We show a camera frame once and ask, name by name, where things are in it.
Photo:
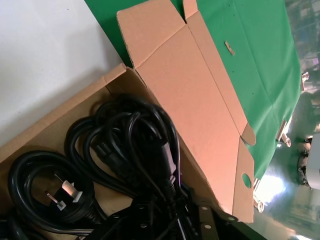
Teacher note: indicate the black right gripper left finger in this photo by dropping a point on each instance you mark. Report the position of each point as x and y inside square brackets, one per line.
[130, 230]

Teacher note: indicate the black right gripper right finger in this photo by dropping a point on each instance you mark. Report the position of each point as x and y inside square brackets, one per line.
[220, 230]

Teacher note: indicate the open cardboard box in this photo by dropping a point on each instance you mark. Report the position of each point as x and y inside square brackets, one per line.
[187, 87]

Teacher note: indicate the metal binder clip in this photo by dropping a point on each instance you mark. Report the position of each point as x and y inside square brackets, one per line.
[256, 186]
[283, 128]
[305, 77]

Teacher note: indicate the white grey machine base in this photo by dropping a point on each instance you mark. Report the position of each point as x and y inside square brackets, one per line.
[312, 170]

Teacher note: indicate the green table cloth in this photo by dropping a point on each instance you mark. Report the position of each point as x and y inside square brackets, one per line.
[250, 62]

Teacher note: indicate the small cardboard scrap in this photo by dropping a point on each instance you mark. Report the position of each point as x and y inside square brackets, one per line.
[229, 48]

